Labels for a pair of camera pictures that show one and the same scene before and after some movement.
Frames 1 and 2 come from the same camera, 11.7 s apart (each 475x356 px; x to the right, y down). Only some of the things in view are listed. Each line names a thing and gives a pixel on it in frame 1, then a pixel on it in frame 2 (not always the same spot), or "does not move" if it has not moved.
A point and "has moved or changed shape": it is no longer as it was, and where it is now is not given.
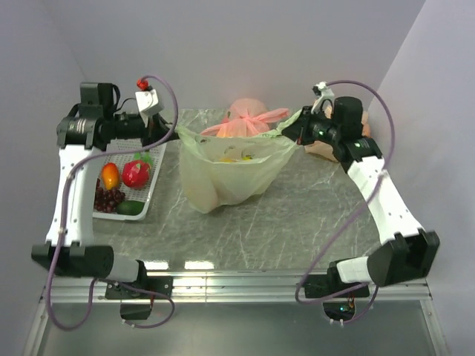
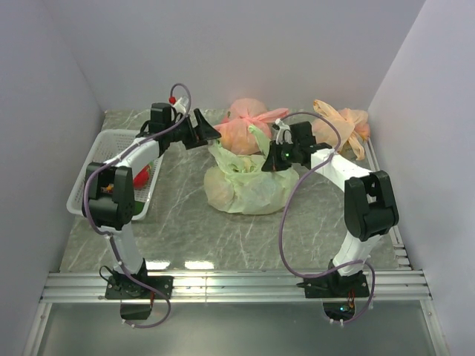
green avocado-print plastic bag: x=218 y=170 has moved or changed shape
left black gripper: x=157 y=127 to x=204 y=130
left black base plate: x=162 y=284 does not move
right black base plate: x=322 y=285 does not move
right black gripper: x=299 y=130 to x=273 y=164
